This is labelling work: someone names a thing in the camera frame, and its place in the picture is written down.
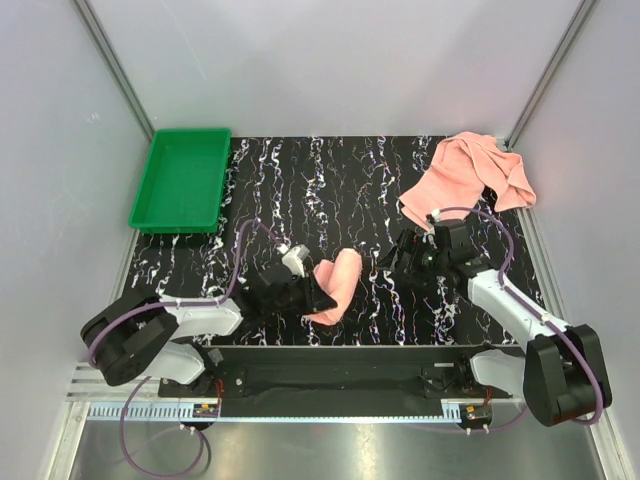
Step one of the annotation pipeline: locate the green plastic tray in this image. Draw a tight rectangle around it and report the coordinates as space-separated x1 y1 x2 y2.
129 128 231 234

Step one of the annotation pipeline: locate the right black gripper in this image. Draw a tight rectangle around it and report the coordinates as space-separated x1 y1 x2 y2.
376 229 449 290

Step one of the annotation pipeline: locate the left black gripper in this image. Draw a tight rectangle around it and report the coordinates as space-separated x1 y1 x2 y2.
264 271 336 316

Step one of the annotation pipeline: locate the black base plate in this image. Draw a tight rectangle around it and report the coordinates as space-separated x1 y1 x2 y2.
159 346 507 422

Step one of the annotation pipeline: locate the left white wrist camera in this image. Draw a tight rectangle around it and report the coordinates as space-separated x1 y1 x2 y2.
276 244 309 278

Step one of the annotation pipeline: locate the white slotted cable duct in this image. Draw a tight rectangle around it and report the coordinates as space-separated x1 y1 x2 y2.
87 402 219 422

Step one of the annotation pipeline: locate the aluminium frame rail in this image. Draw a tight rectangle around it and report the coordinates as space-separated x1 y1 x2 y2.
66 363 144 401

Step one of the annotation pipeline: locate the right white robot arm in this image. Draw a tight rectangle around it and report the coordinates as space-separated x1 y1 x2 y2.
380 219 612 427

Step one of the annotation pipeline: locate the black marble pattern mat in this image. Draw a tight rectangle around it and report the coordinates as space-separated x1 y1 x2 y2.
122 136 512 346

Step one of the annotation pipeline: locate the pink striped towel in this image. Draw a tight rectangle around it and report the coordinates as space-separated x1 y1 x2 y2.
305 248 363 326

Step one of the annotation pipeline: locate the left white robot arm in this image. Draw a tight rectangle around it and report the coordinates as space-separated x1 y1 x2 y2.
80 260 337 396

